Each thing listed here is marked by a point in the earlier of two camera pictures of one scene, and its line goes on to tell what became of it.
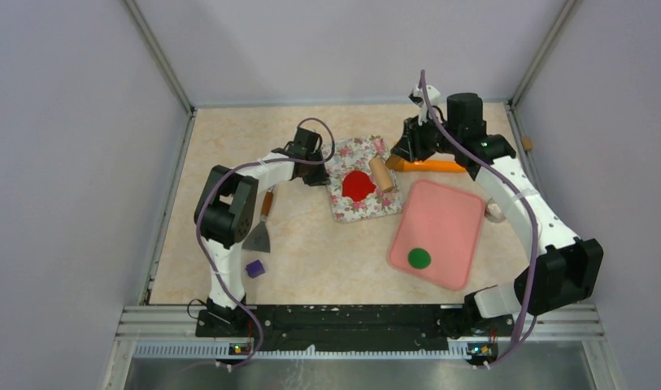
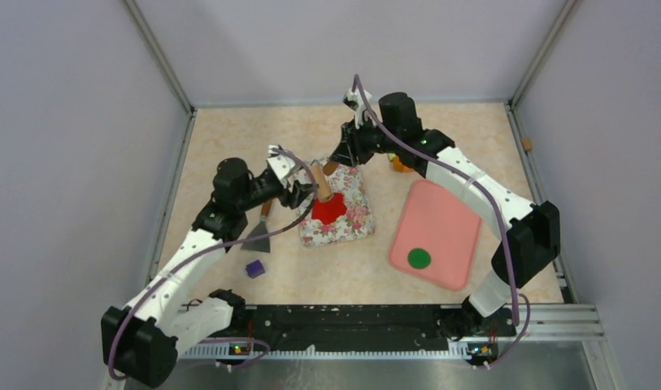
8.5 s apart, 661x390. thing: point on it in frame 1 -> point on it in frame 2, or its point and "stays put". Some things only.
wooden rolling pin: x=382 y=174 -> x=323 y=188
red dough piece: x=357 y=185 -> x=328 y=211
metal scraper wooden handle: x=258 y=240 stays put
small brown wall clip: x=527 y=143 stays put
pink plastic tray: x=448 y=225 stays put
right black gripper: x=410 y=147 -> x=350 y=152
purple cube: x=254 y=269 stays put
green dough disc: x=419 y=257 stays put
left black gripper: x=320 y=179 -> x=299 y=192
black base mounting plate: x=245 y=329 stays put
